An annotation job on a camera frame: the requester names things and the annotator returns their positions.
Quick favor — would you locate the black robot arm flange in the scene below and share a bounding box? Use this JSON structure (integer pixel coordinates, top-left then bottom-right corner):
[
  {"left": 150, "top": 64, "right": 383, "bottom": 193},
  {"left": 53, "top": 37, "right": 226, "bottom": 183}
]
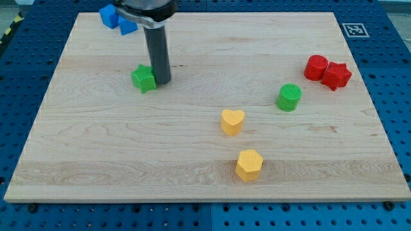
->
[{"left": 112, "top": 0, "right": 178, "bottom": 29}]

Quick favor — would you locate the blue block right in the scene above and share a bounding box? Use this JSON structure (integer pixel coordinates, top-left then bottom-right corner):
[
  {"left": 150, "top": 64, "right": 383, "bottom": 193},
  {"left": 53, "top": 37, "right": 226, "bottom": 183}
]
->
[{"left": 118, "top": 16, "right": 138, "bottom": 35}]

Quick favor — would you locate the yellow hexagon block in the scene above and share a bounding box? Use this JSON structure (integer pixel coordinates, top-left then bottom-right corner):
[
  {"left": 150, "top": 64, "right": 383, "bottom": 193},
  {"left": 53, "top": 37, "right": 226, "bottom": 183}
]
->
[{"left": 236, "top": 150, "right": 263, "bottom": 182}]

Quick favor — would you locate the red cylinder block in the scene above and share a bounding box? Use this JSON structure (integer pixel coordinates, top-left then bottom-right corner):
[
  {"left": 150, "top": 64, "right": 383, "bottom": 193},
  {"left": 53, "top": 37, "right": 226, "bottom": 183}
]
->
[{"left": 304, "top": 55, "right": 329, "bottom": 81}]

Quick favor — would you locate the blue cube block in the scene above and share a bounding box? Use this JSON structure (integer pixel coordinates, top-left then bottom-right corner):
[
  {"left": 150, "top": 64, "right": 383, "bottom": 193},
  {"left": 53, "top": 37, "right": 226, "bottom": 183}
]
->
[{"left": 99, "top": 4, "right": 119, "bottom": 29}]

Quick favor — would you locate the red star block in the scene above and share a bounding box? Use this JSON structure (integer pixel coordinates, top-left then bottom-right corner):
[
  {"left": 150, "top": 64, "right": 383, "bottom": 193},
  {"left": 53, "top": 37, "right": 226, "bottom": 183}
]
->
[{"left": 321, "top": 62, "right": 352, "bottom": 91}]

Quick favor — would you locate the green star block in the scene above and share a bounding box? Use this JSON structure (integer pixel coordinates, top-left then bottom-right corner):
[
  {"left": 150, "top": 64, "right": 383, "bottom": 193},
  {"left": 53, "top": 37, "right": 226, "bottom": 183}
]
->
[{"left": 130, "top": 64, "right": 157, "bottom": 94}]

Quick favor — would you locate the white fiducial marker tag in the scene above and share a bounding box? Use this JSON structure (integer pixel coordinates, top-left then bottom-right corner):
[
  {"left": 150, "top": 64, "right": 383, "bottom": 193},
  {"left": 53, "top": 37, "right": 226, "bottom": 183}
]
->
[{"left": 342, "top": 22, "right": 369, "bottom": 38}]

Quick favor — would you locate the wooden board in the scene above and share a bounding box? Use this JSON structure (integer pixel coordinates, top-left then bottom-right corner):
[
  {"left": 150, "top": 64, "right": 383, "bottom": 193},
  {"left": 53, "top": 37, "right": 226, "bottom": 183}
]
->
[{"left": 4, "top": 12, "right": 410, "bottom": 203}]

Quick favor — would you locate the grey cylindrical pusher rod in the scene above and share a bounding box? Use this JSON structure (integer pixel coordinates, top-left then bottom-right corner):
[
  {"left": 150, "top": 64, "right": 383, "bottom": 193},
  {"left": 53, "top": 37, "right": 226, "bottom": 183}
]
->
[{"left": 144, "top": 26, "right": 171, "bottom": 85}]

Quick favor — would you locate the yellow heart block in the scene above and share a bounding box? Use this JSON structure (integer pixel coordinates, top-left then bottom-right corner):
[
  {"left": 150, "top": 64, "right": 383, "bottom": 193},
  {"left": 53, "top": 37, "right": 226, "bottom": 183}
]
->
[{"left": 220, "top": 109, "right": 245, "bottom": 135}]

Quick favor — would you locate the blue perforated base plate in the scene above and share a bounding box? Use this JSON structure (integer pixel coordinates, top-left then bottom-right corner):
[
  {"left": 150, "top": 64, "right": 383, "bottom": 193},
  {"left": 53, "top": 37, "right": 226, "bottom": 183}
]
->
[{"left": 1, "top": 0, "right": 410, "bottom": 230}]

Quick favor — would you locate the green cylinder block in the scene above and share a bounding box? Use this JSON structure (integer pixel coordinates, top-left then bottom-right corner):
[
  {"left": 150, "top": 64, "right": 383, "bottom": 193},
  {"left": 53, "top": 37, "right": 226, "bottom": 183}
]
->
[{"left": 277, "top": 83, "right": 302, "bottom": 112}]

